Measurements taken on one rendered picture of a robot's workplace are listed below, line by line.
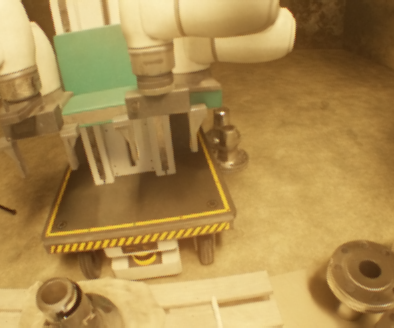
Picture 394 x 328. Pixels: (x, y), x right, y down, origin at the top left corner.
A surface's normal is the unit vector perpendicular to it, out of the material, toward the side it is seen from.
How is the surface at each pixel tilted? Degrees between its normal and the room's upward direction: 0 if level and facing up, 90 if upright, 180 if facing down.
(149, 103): 90
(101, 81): 90
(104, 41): 90
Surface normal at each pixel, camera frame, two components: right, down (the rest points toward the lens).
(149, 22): -0.13, 0.68
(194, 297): -0.07, -0.84
